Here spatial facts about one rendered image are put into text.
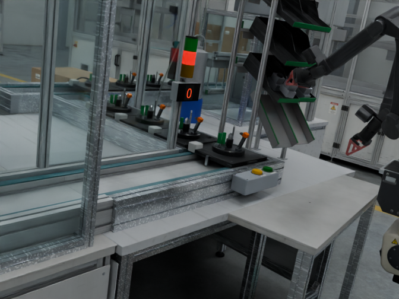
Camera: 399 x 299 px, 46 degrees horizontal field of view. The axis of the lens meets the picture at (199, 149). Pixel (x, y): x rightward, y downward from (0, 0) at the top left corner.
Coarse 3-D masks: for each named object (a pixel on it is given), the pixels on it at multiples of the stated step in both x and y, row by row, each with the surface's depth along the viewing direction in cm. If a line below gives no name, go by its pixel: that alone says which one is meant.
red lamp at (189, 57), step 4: (184, 52) 178; (188, 52) 177; (192, 52) 178; (196, 52) 180; (184, 56) 178; (188, 56) 178; (192, 56) 178; (184, 60) 179; (188, 60) 178; (192, 60) 179; (188, 64) 178; (192, 64) 179
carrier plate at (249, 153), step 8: (208, 144) 203; (192, 152) 194; (200, 152) 191; (208, 152) 191; (248, 152) 200; (216, 160) 186; (224, 160) 184; (232, 160) 185; (240, 160) 187; (248, 160) 189; (256, 160) 193; (264, 160) 197
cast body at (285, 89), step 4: (292, 80) 201; (284, 84) 203; (280, 88) 205; (284, 88) 203; (288, 88) 201; (292, 88) 202; (284, 92) 203; (288, 92) 201; (292, 92) 201; (288, 96) 202; (292, 96) 203
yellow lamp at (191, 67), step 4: (184, 64) 179; (184, 68) 179; (188, 68) 179; (192, 68) 180; (180, 72) 181; (184, 72) 180; (188, 72) 179; (192, 72) 181; (180, 76) 181; (184, 76) 180; (188, 76) 180; (192, 76) 181
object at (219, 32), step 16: (208, 16) 308; (224, 16) 299; (208, 32) 309; (224, 32) 300; (240, 32) 292; (208, 48) 310; (224, 48) 302; (240, 48) 293; (208, 64) 312; (224, 64) 303; (208, 80) 313; (224, 80) 304; (240, 80) 296; (208, 96) 315; (240, 96) 297
